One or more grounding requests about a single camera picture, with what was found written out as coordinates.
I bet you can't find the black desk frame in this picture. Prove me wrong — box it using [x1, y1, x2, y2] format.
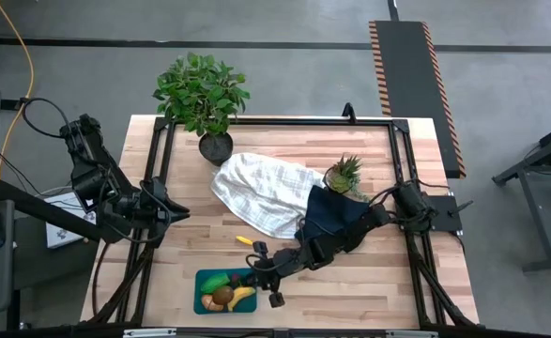
[490, 115, 551, 274]

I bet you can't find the black diagonal stand beam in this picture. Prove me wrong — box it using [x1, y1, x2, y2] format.
[0, 177, 102, 243]

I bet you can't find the white cardboard box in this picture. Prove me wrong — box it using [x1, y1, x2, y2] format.
[43, 190, 99, 249]

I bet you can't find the small potted succulent plant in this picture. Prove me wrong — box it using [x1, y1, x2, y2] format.
[324, 154, 370, 201]

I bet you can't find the yellow cable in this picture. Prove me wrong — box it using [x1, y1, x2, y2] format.
[0, 0, 36, 180]

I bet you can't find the large yellow toy banana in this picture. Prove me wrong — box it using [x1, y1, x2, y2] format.
[226, 286, 256, 312]

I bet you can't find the white checked cloth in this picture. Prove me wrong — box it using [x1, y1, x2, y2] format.
[209, 152, 326, 239]

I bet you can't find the green toy vegetable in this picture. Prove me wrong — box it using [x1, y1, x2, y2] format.
[200, 272, 232, 295]

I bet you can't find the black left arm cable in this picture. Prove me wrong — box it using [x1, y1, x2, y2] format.
[20, 97, 72, 140]

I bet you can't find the tall leafy potted plant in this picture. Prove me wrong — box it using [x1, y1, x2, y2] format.
[151, 51, 252, 166]

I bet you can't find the brown round toy kiwi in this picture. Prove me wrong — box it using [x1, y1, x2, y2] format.
[211, 284, 236, 306]

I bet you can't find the black mat with striped edges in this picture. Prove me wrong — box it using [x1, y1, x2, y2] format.
[368, 19, 467, 179]

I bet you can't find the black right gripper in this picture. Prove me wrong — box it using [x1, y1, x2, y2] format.
[244, 239, 299, 310]

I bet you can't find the dark navy cloth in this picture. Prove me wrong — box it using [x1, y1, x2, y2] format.
[294, 184, 375, 254]

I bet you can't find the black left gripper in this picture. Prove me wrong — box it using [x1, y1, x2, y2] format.
[138, 177, 191, 248]

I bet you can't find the black aluminium table frame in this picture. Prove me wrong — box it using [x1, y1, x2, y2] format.
[84, 101, 481, 330]

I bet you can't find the orange segmented toy fruit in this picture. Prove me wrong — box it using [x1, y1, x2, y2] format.
[201, 294, 224, 313]

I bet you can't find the teal plastic tupperware container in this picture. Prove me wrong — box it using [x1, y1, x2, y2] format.
[192, 267, 258, 315]

